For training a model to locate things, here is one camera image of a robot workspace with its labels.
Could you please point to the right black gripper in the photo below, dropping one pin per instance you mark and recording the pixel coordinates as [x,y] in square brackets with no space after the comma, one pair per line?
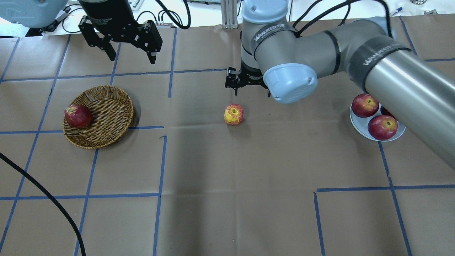
[251,78]

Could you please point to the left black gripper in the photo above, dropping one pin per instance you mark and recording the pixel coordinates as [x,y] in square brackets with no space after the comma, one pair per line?
[105,15]

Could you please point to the red yellow striped apple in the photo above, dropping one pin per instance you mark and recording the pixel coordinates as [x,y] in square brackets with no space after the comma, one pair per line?
[233,114]

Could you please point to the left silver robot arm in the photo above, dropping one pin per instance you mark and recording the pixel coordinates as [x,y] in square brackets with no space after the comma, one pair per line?
[33,13]

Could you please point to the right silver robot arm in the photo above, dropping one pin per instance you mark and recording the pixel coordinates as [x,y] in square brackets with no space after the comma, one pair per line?
[275,56]

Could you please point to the woven wicker basket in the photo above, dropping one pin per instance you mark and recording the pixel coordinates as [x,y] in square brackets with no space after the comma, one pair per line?
[113,112]

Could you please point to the dark red apple in basket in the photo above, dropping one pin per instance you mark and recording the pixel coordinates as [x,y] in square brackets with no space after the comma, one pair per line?
[78,115]

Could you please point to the red apple on plate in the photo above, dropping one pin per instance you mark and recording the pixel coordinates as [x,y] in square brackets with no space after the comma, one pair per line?
[382,127]
[364,106]
[384,111]

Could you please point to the white keyboard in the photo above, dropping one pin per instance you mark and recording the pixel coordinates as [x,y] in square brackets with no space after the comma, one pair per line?
[135,5]

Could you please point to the blue white pen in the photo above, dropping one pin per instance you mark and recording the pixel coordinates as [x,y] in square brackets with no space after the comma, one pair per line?
[396,11]

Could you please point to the aluminium frame post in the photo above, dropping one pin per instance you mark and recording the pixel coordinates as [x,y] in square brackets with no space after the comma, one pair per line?
[229,12]

